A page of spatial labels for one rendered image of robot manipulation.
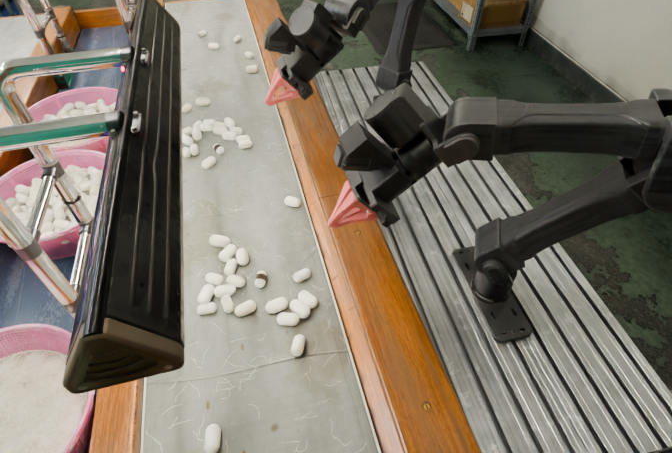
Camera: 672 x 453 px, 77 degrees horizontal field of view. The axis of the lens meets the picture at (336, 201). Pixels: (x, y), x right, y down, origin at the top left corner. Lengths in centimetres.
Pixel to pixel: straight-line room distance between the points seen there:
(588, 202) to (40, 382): 82
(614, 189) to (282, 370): 52
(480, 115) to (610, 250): 153
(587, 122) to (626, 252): 152
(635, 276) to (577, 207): 135
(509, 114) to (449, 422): 40
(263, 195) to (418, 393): 49
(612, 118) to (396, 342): 41
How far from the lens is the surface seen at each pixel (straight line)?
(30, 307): 97
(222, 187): 93
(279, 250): 79
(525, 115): 58
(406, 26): 111
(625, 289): 195
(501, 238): 73
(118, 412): 68
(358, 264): 73
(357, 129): 57
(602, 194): 67
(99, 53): 61
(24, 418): 78
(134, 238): 37
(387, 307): 69
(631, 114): 61
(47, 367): 80
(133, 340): 32
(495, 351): 80
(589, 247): 202
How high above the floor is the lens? 135
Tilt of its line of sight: 45 degrees down
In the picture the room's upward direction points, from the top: straight up
